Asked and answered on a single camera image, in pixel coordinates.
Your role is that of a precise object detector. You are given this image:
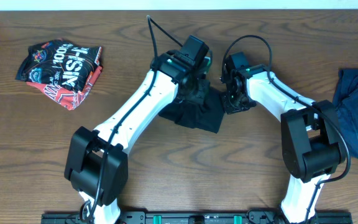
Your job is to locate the folded red printed shirt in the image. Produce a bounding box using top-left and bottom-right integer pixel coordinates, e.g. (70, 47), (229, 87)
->
(26, 66), (103, 110)

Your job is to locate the black Hydrogen t-shirt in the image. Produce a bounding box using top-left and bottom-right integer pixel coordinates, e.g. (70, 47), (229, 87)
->
(158, 87), (224, 133)

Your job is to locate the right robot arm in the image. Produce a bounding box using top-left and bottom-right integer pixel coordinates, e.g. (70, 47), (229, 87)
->
(221, 52), (350, 223)

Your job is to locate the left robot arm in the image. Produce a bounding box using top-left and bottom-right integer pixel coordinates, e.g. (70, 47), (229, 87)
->
(64, 35), (211, 223)

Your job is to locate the folded black printed shirt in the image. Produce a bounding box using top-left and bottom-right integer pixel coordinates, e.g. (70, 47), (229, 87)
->
(15, 39), (103, 91)

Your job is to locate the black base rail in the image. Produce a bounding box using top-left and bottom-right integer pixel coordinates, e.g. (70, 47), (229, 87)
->
(40, 209), (353, 224)

